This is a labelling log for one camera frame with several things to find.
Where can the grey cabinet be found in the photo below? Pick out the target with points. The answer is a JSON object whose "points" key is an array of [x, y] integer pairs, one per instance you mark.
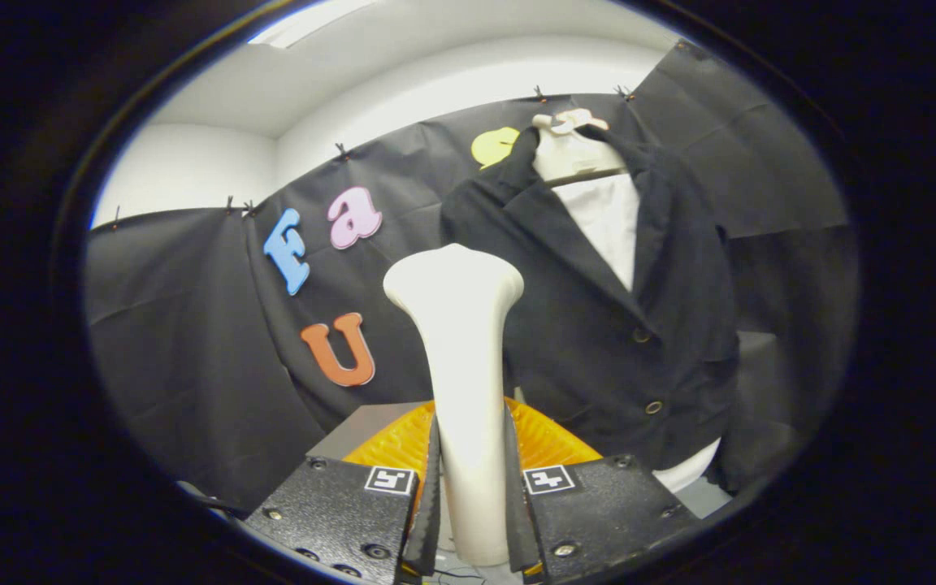
{"points": [[358, 431]]}

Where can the white mannequin torso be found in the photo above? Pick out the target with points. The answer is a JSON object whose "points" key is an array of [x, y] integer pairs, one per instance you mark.
{"points": [[606, 219]]}

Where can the black backdrop cloth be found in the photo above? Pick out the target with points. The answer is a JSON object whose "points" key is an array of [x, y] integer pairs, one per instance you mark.
{"points": [[192, 325]]}

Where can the black blazer jacket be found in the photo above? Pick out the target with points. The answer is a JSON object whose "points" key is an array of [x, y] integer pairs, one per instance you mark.
{"points": [[598, 349]]}

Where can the white garment steamer head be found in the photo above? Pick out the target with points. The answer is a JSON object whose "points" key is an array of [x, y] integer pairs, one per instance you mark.
{"points": [[468, 366]]}

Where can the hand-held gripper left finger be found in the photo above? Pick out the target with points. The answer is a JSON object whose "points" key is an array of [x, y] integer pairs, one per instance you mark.
{"points": [[338, 512]]}

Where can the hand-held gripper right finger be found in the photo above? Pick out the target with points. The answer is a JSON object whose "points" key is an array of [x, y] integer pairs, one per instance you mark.
{"points": [[598, 512]]}

